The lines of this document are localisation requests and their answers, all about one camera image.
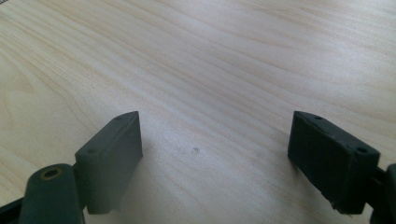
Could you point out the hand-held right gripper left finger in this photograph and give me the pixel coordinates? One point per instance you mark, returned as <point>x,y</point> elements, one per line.
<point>109,161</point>

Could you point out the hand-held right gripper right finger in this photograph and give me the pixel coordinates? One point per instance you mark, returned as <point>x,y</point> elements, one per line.
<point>333,161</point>

